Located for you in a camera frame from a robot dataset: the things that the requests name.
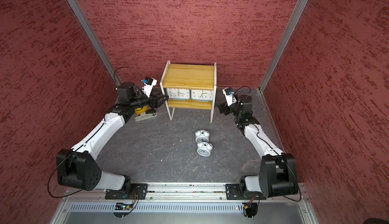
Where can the grey stapler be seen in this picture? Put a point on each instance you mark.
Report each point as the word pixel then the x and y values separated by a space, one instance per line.
pixel 149 114

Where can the white twin-bell alarm clock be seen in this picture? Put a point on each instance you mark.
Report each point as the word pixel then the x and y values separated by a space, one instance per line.
pixel 202 136
pixel 204 149

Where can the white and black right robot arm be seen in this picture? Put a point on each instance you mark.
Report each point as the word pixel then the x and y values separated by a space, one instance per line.
pixel 277 175

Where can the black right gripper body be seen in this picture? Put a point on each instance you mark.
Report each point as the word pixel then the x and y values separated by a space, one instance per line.
pixel 232 108

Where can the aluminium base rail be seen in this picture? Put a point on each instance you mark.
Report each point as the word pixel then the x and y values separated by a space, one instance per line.
pixel 175 198

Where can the right aluminium corner post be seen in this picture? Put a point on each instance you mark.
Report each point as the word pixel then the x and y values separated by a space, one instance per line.
pixel 293 20

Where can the left aluminium corner post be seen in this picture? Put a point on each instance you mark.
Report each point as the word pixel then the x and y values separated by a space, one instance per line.
pixel 78 11

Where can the aluminium corner post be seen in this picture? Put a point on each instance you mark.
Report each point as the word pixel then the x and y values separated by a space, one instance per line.
pixel 78 11
pixel 293 20

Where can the wooden two-tier white-framed shelf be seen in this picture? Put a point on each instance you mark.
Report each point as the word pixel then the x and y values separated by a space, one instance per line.
pixel 192 77

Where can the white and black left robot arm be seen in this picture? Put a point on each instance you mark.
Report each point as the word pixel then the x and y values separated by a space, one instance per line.
pixel 77 167

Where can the yellow pen cup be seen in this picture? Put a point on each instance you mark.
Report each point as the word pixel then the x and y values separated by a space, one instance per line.
pixel 141 110

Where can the grey rectangular alarm clock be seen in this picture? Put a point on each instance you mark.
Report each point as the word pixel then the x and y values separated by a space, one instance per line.
pixel 202 95
pixel 178 93

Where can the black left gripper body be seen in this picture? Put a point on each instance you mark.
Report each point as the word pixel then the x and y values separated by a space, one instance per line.
pixel 152 103

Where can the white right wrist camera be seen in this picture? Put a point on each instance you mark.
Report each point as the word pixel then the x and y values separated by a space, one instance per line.
pixel 229 96

